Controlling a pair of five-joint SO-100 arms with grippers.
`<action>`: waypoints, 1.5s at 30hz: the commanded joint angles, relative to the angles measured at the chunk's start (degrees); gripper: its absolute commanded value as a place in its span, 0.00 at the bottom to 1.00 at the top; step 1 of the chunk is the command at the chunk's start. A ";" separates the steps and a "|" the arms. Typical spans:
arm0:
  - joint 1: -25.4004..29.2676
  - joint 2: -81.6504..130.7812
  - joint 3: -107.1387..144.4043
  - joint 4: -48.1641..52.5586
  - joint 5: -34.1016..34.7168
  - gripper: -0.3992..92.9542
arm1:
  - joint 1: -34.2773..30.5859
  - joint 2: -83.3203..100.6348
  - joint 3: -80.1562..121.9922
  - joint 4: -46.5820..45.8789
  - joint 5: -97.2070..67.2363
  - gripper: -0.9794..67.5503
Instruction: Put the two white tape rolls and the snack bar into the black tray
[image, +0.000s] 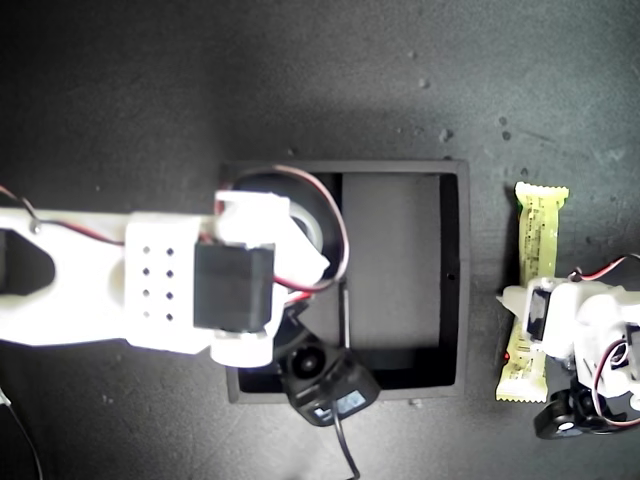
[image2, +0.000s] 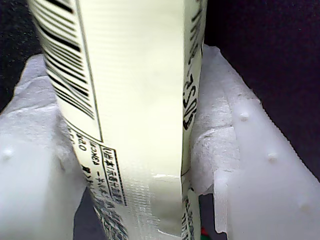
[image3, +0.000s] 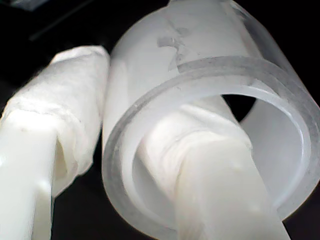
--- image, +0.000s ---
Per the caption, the snack bar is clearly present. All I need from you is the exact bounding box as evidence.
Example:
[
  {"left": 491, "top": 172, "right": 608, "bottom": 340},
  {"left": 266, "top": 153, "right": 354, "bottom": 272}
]
[{"left": 493, "top": 181, "right": 571, "bottom": 404}]

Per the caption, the black tray with wells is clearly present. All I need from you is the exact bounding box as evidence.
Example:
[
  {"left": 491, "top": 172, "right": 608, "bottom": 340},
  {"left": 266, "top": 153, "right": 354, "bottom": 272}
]
[{"left": 219, "top": 159, "right": 471, "bottom": 404}]

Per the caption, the arm red servo wire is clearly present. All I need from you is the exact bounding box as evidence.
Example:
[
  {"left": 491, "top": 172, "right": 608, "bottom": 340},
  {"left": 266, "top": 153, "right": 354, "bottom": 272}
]
[
  {"left": 568, "top": 253, "right": 640, "bottom": 432},
  {"left": 0, "top": 185, "right": 127, "bottom": 247}
]

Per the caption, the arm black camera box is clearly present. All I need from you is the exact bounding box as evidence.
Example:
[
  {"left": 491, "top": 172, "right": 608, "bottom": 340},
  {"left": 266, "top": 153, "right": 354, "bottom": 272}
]
[
  {"left": 533, "top": 377, "right": 640, "bottom": 441},
  {"left": 277, "top": 333, "right": 385, "bottom": 427}
]

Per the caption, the black camera cable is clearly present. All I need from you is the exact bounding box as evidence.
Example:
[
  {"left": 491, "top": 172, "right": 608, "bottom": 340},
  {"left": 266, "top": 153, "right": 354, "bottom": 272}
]
[{"left": 329, "top": 412, "right": 362, "bottom": 480}]

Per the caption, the thin black cable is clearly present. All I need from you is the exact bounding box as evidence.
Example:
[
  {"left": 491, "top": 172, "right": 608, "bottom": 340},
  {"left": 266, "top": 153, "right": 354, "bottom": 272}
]
[{"left": 0, "top": 384, "right": 46, "bottom": 480}]

